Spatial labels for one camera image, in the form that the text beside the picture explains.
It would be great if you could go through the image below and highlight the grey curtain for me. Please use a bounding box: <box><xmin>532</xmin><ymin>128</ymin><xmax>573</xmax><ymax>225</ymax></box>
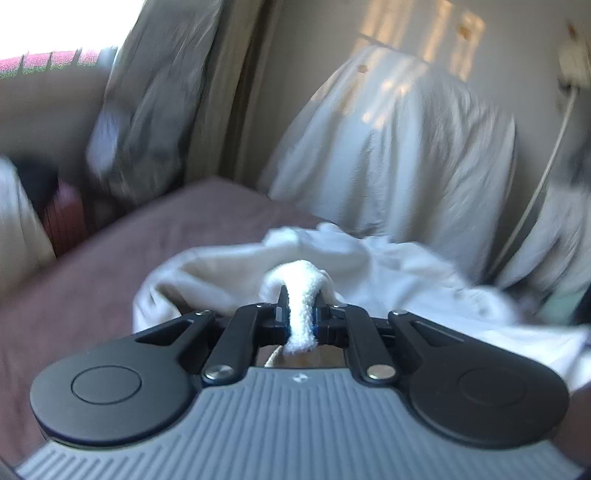
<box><xmin>87</xmin><ymin>0</ymin><xmax>223</xmax><ymax>208</ymax></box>

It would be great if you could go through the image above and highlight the mauve bed sheet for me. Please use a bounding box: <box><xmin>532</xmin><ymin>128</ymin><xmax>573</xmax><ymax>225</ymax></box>
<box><xmin>0</xmin><ymin>176</ymin><xmax>319</xmax><ymax>467</ymax></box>

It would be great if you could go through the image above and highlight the white cable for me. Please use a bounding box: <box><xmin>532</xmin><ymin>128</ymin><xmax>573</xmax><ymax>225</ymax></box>
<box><xmin>489</xmin><ymin>83</ymin><xmax>580</xmax><ymax>278</ymax></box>

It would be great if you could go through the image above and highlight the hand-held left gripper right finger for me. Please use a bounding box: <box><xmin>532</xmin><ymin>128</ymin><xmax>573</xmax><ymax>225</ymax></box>
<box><xmin>312</xmin><ymin>301</ymin><xmax>465</xmax><ymax>384</ymax></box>

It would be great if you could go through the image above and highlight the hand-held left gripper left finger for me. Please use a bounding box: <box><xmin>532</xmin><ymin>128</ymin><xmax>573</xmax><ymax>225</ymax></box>
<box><xmin>137</xmin><ymin>285</ymin><xmax>290</xmax><ymax>385</ymax></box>

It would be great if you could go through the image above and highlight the large white pillow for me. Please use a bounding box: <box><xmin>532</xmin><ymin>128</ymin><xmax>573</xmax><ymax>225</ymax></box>
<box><xmin>259</xmin><ymin>45</ymin><xmax>517</xmax><ymax>282</ymax></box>

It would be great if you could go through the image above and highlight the dark red cloth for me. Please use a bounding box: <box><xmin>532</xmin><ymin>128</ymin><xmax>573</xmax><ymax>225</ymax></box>
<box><xmin>41</xmin><ymin>182</ymin><xmax>93</xmax><ymax>259</ymax></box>

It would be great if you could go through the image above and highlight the white wall socket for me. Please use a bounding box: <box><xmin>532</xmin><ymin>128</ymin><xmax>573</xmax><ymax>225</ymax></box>
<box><xmin>556</xmin><ymin>18</ymin><xmax>586</xmax><ymax>88</ymax></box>

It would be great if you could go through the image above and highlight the white cloth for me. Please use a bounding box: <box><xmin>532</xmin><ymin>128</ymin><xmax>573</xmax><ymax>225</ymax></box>
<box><xmin>0</xmin><ymin>157</ymin><xmax>58</xmax><ymax>301</ymax></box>

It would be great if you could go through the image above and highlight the white cloth garment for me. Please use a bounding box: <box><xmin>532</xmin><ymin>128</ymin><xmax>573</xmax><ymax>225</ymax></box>
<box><xmin>133</xmin><ymin>222</ymin><xmax>591</xmax><ymax>391</ymax></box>

